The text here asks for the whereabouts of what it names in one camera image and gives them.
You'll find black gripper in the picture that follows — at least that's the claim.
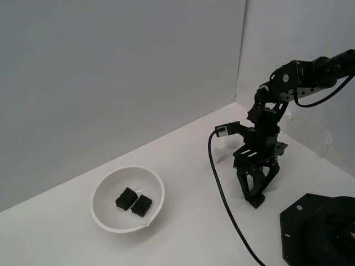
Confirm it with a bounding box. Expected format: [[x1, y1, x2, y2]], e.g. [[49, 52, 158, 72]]
[[232, 125, 288, 202]]

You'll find black box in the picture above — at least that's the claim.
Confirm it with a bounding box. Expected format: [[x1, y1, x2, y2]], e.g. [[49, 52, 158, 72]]
[[130, 195, 153, 218], [115, 187, 139, 212], [248, 195, 266, 209]]

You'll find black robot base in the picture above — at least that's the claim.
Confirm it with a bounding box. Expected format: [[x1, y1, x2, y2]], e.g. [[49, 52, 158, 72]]
[[279, 193, 355, 266]]

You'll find white bowl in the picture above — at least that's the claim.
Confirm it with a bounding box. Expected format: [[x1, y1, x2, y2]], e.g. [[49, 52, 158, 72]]
[[90, 165, 166, 233]]

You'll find thick black camera cable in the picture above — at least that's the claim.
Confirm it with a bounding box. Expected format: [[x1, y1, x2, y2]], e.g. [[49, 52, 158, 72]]
[[207, 126, 267, 266]]

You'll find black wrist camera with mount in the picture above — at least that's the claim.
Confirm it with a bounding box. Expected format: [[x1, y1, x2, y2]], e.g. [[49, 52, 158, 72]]
[[215, 121, 247, 139]]

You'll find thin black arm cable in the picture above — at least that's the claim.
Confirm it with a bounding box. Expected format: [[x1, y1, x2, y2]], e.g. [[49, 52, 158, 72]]
[[293, 73, 355, 108]]

